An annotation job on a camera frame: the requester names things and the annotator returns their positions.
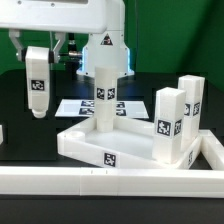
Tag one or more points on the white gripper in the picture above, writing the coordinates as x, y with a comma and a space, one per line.
77, 16

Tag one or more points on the white desk tabletop tray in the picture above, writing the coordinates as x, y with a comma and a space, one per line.
128, 146

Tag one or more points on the black vertical pole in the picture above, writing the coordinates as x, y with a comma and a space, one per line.
71, 42

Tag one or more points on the fiducial marker sheet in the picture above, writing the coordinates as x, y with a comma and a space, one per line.
85, 108

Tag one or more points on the white block left edge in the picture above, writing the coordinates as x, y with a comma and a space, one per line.
1, 134

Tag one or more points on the white fixture wall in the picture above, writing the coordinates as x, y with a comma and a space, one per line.
205, 178

